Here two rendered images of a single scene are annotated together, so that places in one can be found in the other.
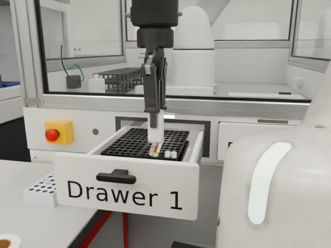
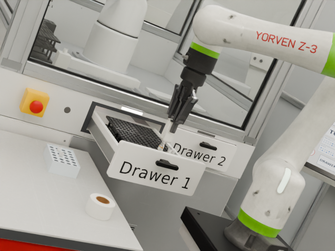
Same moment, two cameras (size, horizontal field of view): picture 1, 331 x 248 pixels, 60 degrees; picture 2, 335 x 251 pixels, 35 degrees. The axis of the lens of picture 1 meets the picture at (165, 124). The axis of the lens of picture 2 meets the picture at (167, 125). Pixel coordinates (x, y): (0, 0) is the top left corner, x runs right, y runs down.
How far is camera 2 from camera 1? 122 cm
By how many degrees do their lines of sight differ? 40
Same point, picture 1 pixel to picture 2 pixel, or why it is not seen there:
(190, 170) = (202, 166)
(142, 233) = not seen: hidden behind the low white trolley
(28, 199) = (54, 168)
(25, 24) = not seen: outside the picture
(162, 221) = not seen: hidden behind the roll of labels
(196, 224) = (122, 204)
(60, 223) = (94, 190)
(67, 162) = (130, 149)
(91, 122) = (67, 100)
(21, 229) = (76, 192)
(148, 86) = (187, 109)
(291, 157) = (292, 174)
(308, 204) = (295, 188)
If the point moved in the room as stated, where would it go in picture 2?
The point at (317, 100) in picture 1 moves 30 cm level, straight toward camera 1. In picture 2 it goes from (279, 147) to (318, 187)
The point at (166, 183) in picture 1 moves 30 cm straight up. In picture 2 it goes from (186, 172) to (228, 80)
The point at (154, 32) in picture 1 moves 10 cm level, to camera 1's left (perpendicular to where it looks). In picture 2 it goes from (202, 77) to (177, 69)
